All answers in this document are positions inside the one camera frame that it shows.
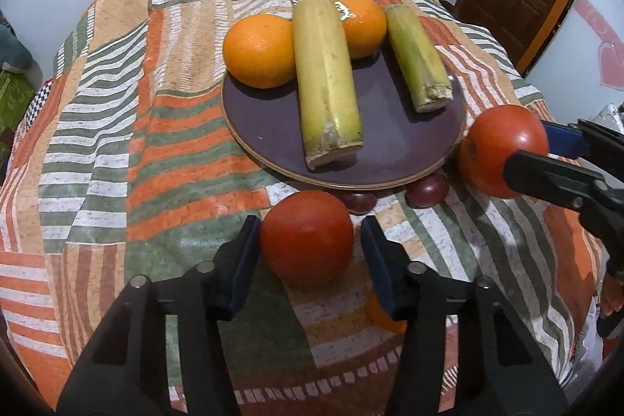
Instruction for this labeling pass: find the small tangerine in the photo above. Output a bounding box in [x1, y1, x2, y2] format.
[365, 289, 408, 334]

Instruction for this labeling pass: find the plain large orange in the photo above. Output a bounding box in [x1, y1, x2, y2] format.
[223, 14, 298, 90]

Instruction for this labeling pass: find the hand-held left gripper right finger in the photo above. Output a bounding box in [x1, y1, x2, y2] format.
[360, 215, 569, 416]

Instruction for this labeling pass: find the red tomato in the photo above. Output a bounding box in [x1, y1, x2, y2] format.
[259, 191, 355, 291]
[457, 105, 551, 200]

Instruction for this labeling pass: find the yellow sugarcane piece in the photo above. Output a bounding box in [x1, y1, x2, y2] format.
[291, 0, 365, 170]

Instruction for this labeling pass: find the large orange with sticker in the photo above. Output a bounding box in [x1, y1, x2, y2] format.
[324, 0, 388, 60]

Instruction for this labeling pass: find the purple round plate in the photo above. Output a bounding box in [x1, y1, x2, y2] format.
[222, 40, 468, 190]

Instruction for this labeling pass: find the green storage box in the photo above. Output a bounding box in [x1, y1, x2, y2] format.
[0, 69, 36, 131]

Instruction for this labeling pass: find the greenish sugarcane piece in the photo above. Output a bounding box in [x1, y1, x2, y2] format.
[384, 5, 452, 113]

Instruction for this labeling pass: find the striped patchwork blanket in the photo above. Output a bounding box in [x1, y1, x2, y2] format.
[0, 0, 603, 412]

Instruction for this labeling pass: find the checkered patchwork quilt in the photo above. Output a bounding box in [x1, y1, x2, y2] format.
[22, 77, 53, 127]

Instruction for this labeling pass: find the grey plush toy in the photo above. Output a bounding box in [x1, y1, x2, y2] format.
[0, 9, 34, 73]

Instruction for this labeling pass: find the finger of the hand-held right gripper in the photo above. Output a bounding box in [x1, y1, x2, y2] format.
[540, 118, 624, 166]
[503, 150, 616, 224]

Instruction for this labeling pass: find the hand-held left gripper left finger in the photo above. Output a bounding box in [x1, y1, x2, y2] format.
[56, 215, 264, 416]

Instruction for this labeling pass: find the white wardrobe door with hearts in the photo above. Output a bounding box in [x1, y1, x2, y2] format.
[525, 0, 624, 119]

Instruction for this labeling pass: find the small dark red jujube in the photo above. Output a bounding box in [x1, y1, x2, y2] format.
[407, 173, 450, 208]
[340, 192, 378, 215]

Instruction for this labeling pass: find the person's right hand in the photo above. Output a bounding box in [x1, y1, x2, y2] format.
[601, 276, 624, 320]

